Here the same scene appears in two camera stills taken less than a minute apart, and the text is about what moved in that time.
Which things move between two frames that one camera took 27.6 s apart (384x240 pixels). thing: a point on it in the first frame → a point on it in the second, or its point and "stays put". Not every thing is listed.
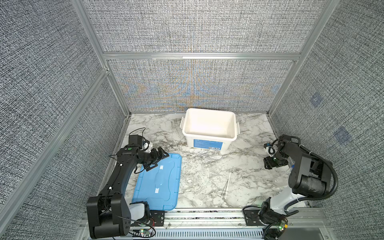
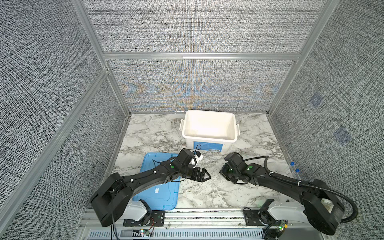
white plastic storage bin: x=210 y=129 stays put
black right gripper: x=270 y=163 → x=222 y=172
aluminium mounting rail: x=228 y=224 stays put
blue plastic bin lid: x=159 y=186 stays put
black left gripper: x=154 y=161 → x=197 y=174
